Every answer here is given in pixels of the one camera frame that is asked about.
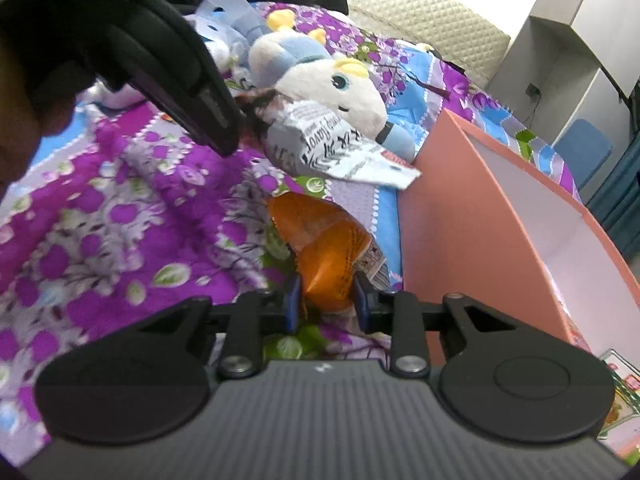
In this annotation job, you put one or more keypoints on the green white snack packet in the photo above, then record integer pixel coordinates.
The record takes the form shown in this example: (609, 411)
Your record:
(622, 395)

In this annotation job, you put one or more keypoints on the blue chair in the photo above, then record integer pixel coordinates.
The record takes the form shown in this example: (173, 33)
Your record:
(582, 152)

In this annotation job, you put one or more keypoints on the blue curtain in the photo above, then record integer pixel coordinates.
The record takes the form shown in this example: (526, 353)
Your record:
(622, 185)

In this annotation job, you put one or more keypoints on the white plush toy blue ears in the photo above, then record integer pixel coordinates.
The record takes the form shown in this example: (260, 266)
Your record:
(350, 100)

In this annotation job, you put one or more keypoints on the white cabinet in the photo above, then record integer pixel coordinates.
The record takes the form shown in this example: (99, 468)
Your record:
(575, 35)

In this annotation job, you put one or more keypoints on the wall socket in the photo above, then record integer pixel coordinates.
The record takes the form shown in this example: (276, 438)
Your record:
(532, 90)

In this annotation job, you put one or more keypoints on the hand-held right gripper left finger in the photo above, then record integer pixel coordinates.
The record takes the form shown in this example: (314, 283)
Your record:
(293, 302)

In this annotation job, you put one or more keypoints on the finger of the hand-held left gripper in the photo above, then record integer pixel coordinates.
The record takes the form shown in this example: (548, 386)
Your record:
(200, 110)

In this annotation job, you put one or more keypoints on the cream quilted headboard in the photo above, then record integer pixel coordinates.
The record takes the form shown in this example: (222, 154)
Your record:
(425, 15)

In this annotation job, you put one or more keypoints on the white snack packet black print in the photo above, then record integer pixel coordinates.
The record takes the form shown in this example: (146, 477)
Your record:
(330, 150)

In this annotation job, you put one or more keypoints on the orange snack packet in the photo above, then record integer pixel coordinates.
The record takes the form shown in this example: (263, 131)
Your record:
(325, 255)

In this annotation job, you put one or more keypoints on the person's left hand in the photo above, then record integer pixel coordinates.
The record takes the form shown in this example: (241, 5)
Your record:
(20, 130)

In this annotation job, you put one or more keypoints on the purple floral blanket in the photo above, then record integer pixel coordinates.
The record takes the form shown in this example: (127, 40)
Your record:
(125, 210)

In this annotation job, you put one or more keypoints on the orange cardboard box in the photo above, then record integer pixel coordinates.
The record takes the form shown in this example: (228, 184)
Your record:
(450, 210)

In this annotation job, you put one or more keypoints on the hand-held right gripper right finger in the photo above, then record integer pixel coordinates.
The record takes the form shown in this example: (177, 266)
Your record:
(361, 302)

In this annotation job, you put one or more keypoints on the blue plush toy yellow horns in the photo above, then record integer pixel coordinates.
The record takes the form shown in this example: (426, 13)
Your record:
(295, 52)

